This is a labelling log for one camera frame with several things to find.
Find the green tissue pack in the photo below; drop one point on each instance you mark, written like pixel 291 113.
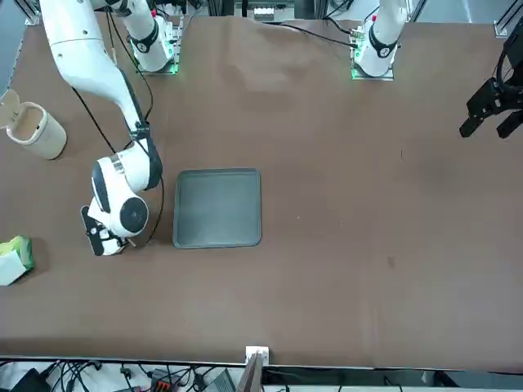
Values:
pixel 16 257

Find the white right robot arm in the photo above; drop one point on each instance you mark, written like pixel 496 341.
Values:
pixel 81 61

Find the aluminium frame corner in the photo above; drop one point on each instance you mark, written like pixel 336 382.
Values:
pixel 504 22

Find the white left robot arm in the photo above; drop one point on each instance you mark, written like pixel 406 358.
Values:
pixel 382 36

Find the grey metal bracket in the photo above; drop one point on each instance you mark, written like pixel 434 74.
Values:
pixel 263 14

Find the dark grey square tray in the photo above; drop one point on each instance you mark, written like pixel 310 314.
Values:
pixel 216 208

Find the cream mini trash bin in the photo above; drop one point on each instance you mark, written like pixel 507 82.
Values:
pixel 41 134

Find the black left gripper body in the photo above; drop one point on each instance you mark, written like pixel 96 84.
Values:
pixel 515 94

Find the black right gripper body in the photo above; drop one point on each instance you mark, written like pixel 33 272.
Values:
pixel 111 239

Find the orange black power strip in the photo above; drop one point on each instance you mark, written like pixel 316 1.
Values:
pixel 159 379

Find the aluminium camera post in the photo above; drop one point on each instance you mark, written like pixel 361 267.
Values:
pixel 251 373

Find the black power brick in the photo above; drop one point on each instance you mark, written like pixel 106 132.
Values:
pixel 28 379

